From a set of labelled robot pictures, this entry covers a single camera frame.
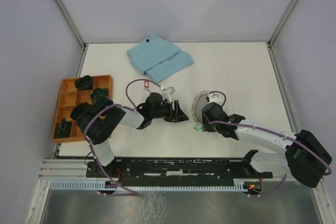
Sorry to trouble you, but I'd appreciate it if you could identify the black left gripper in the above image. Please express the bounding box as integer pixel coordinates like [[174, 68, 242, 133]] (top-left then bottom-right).
[[151, 100, 188, 123]]

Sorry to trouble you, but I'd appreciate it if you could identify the metal key organizer blue handle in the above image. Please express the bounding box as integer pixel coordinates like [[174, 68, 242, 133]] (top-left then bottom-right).
[[191, 90, 208, 124]]

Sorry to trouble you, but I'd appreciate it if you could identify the green tag key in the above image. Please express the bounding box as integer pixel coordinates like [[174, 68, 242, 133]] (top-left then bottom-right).
[[194, 124, 203, 131]]

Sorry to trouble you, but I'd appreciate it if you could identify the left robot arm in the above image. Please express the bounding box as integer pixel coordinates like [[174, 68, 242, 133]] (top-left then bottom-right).
[[70, 92, 189, 177]]

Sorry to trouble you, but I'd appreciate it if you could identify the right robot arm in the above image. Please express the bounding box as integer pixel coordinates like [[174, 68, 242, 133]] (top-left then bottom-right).
[[201, 102, 332, 188]]

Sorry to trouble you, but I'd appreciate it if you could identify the red tag key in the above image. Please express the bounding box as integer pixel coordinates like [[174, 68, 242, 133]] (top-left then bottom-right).
[[144, 80, 151, 93]]

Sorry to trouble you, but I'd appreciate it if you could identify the light blue cloth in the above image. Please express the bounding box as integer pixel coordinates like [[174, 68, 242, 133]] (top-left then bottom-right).
[[127, 34, 194, 83]]

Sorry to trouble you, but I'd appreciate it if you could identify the orange compartment tray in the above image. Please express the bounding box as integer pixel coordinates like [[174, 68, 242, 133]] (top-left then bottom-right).
[[51, 74, 114, 143]]

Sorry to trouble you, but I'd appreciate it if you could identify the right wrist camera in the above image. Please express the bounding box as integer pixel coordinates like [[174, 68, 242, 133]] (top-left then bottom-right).
[[207, 91, 227, 107]]

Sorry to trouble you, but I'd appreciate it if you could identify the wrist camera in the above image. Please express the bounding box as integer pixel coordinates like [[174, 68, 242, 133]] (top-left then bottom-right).
[[162, 87, 176, 103], [207, 91, 227, 107]]

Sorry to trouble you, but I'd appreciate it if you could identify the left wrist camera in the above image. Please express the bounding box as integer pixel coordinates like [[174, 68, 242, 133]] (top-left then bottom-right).
[[162, 87, 176, 103]]

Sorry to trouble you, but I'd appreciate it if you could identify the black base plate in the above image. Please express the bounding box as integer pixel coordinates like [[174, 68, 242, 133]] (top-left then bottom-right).
[[86, 155, 274, 187]]

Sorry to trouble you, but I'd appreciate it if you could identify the blue green coiled cable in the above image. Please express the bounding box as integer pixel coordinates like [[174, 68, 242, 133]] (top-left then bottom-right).
[[90, 87, 110, 101]]

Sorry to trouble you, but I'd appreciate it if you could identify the black coiled cable top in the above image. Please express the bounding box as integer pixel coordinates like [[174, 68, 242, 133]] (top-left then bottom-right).
[[75, 76, 95, 89]]

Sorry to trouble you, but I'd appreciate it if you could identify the black coiled cable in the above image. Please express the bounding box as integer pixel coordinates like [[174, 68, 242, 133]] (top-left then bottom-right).
[[70, 102, 91, 120], [75, 76, 95, 89], [54, 119, 73, 138]]

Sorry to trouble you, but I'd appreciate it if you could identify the black coiled cable middle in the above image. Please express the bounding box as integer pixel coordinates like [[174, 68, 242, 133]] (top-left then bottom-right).
[[70, 102, 91, 120]]

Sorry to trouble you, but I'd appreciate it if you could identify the black coiled cable bottom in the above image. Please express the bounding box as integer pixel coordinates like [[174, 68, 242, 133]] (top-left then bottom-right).
[[54, 119, 73, 138]]

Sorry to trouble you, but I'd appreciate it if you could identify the white cable duct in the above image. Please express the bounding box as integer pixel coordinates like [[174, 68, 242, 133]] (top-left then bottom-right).
[[49, 178, 250, 190]]

